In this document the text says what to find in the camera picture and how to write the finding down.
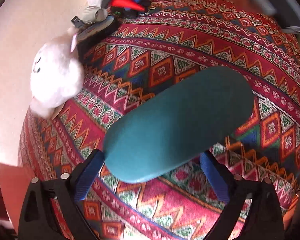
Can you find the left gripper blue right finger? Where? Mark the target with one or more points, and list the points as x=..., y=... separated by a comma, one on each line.
x=230, y=189

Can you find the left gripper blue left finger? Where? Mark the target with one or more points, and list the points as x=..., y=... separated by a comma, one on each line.
x=71, y=188

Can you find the teal glasses case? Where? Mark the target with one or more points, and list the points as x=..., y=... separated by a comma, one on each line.
x=177, y=124

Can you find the white plush bunny toy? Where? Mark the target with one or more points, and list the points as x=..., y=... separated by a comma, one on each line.
x=56, y=75

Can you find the pink white storage box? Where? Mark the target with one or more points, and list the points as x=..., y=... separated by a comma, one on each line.
x=14, y=182

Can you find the black rearview mirror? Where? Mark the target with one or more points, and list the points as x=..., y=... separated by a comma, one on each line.
x=95, y=34

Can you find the red cone toy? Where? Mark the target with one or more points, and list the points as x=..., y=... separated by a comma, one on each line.
x=129, y=4

